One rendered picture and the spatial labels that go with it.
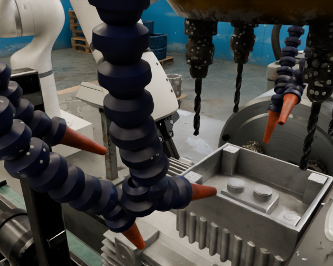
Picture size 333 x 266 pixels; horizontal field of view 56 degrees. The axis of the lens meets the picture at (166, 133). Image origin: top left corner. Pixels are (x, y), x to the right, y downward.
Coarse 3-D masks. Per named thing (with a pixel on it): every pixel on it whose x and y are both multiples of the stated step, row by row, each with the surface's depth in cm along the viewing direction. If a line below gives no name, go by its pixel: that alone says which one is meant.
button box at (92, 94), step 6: (84, 84) 84; (90, 84) 83; (78, 90) 85; (84, 90) 84; (90, 90) 82; (96, 90) 81; (102, 90) 80; (78, 96) 84; (84, 96) 83; (90, 96) 82; (96, 96) 80; (102, 96) 79; (90, 102) 81; (96, 102) 80; (102, 102) 79; (102, 108) 83
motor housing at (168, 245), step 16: (176, 160) 42; (160, 224) 35; (112, 240) 36; (160, 240) 34; (176, 240) 33; (112, 256) 36; (144, 256) 32; (160, 256) 32; (176, 256) 32; (192, 256) 31; (208, 256) 31
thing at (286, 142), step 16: (304, 96) 48; (240, 112) 54; (256, 112) 52; (304, 112) 47; (320, 112) 45; (224, 128) 57; (240, 128) 54; (256, 128) 52; (288, 128) 49; (304, 128) 47; (320, 128) 46; (224, 144) 58; (240, 144) 55; (256, 144) 52; (272, 144) 51; (288, 144) 49; (320, 144) 46; (288, 160) 50; (320, 160) 47
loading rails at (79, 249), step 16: (0, 192) 67; (16, 192) 67; (0, 208) 65; (64, 208) 69; (80, 224) 66; (96, 224) 62; (80, 240) 54; (96, 240) 64; (80, 256) 51; (96, 256) 51
